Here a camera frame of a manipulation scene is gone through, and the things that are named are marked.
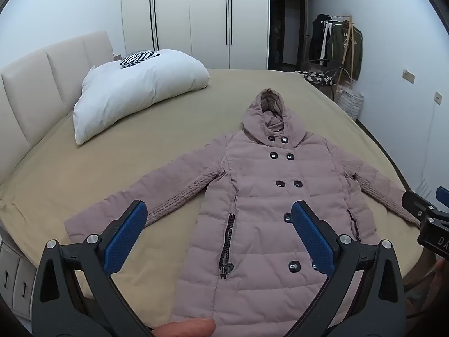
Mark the bed with beige sheet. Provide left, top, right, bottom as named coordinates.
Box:
left=0, top=67, right=421, bottom=337

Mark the white grid laundry basket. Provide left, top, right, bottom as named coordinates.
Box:
left=337, top=88, right=364, bottom=120

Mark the zebra striped pillow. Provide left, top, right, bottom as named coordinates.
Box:
left=120, top=51, right=161, bottom=69

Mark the white bed base drawer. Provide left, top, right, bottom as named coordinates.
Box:
left=13, top=257, right=38, bottom=321
left=0, top=244, right=19, bottom=300

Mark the patterned seat cushion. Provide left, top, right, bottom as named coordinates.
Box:
left=302, top=71, right=334, bottom=86

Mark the large white pillow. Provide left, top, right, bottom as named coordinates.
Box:
left=72, top=49, right=211, bottom=145

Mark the person's left hand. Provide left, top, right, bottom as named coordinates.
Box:
left=164, top=318, right=216, bottom=337

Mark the wooden clothes rack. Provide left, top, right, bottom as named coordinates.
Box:
left=316, top=14, right=363, bottom=94

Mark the white wardrobe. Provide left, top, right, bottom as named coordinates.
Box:
left=120, top=0, right=270, bottom=71

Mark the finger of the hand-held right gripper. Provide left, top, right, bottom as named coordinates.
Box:
left=402, top=187, right=449, bottom=223

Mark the metal frame chair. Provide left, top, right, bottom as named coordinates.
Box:
left=303, top=58, right=354, bottom=94

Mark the black hanging garment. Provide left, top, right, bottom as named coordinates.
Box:
left=309, top=14, right=329, bottom=62

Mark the mauve hooded puffer coat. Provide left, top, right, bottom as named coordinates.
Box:
left=64, top=89, right=421, bottom=337

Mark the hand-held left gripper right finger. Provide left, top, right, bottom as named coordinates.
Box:
left=288, top=200, right=409, bottom=337

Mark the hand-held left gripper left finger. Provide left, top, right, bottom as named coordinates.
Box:
left=31, top=199, right=155, bottom=337

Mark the green hanging garment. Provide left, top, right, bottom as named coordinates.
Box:
left=331, top=23, right=363, bottom=81

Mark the white hanging garment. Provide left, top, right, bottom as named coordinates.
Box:
left=321, top=19, right=338, bottom=67

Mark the person's right hand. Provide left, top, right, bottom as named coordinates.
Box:
left=426, top=258, right=449, bottom=309

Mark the beige padded headboard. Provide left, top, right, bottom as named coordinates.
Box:
left=0, top=31, right=114, bottom=179

